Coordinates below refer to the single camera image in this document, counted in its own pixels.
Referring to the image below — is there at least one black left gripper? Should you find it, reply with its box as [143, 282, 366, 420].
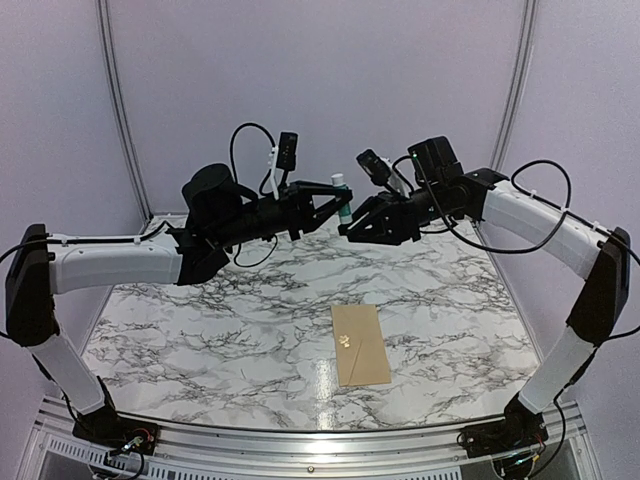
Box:
[214, 180, 353, 249]

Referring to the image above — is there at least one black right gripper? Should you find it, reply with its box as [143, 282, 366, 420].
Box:
[340, 181, 448, 246]

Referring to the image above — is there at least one white green glue stick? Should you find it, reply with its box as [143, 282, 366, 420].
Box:
[331, 173, 353, 225]

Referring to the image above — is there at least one brown kraft paper envelope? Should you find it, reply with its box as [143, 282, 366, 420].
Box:
[331, 304, 391, 387]

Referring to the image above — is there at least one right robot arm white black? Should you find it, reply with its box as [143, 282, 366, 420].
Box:
[339, 169, 634, 448]

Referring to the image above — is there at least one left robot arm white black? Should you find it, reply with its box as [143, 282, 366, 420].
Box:
[4, 164, 353, 445]

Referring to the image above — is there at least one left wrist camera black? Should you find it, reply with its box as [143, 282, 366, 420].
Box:
[276, 132, 298, 172]

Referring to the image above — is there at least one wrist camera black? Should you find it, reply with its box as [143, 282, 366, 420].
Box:
[276, 132, 298, 172]
[407, 136, 463, 186]

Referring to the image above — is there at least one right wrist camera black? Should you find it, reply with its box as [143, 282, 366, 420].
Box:
[407, 136, 463, 186]

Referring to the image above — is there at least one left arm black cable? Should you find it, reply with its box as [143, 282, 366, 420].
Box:
[228, 123, 281, 269]

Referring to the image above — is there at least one aluminium table front rail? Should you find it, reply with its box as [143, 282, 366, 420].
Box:
[16, 397, 604, 479]

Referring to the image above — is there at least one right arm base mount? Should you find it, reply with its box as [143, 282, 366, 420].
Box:
[456, 420, 549, 458]

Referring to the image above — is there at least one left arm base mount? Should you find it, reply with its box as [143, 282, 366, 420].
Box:
[72, 377, 160, 455]

